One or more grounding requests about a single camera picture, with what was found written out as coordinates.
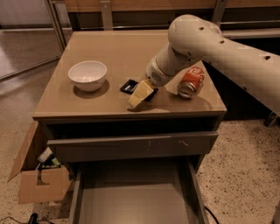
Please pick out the grey top drawer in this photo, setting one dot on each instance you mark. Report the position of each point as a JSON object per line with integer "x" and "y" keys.
{"x": 128, "y": 147}

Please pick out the brown cardboard box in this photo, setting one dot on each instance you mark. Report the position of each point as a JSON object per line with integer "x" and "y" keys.
{"x": 37, "y": 186}

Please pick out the dark blue rxbar wrapper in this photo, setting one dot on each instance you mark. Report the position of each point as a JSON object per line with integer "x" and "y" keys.
{"x": 130, "y": 86}

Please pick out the items inside cardboard box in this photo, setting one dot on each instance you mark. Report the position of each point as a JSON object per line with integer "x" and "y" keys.
{"x": 47, "y": 160}

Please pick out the orange soda can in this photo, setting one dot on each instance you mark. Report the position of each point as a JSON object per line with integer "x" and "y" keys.
{"x": 191, "y": 82}

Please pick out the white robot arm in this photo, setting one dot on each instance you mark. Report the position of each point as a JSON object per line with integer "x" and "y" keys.
{"x": 192, "y": 39}

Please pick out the grey open middle drawer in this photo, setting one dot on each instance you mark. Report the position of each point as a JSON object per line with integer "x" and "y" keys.
{"x": 137, "y": 191}

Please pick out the metal shelf frame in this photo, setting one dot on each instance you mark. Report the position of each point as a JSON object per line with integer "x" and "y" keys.
{"x": 238, "y": 19}

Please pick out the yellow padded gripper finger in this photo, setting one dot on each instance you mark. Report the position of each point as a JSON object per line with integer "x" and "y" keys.
{"x": 143, "y": 90}

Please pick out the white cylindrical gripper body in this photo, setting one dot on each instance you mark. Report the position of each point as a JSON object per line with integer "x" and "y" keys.
{"x": 155, "y": 74}

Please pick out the white ceramic bowl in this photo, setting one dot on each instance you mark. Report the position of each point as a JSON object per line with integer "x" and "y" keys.
{"x": 88, "y": 76}

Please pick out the grey drawer cabinet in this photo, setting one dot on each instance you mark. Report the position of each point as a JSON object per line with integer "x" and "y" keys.
{"x": 65, "y": 112}

